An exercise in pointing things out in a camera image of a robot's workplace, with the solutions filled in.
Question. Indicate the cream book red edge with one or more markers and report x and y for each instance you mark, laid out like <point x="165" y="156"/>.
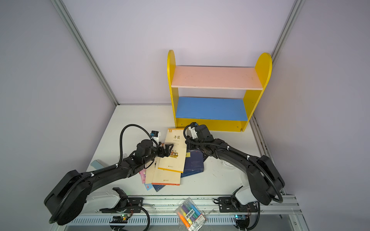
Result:
<point x="165" y="177"/>

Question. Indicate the dark blue book yellow label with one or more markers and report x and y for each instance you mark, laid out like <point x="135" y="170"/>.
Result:
<point x="194" y="163"/>

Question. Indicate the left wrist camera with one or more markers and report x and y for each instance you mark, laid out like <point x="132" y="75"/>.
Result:
<point x="155" y="134"/>

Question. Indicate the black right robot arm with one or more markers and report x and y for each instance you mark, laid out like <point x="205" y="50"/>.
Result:
<point x="265" y="181"/>

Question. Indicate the cream book yellow edge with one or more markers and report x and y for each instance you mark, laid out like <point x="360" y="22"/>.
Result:
<point x="176" y="160"/>

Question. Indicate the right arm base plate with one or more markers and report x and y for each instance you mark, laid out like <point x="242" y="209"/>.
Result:
<point x="228" y="204"/>

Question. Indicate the pink children's book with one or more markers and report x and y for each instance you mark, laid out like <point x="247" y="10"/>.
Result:
<point x="143" y="176"/>

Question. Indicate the dark blue bottom book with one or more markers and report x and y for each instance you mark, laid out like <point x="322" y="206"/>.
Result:
<point x="158" y="187"/>

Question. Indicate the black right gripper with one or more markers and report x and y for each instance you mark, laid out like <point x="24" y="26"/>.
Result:
<point x="198" y="144"/>

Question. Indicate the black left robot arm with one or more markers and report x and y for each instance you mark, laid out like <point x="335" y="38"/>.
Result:
<point x="66" y="201"/>

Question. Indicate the pack of coloured markers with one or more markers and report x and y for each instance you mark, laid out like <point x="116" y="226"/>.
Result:
<point x="190" y="215"/>

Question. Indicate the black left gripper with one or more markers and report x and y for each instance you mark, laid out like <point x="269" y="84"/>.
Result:
<point x="161" y="149"/>

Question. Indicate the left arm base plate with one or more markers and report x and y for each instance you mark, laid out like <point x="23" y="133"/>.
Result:
<point x="125" y="204"/>

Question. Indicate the cream book blue edge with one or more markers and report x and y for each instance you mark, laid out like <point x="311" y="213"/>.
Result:
<point x="149" y="173"/>

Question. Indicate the yellow shelf pink blue boards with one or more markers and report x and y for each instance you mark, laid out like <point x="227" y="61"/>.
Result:
<point x="217" y="113"/>

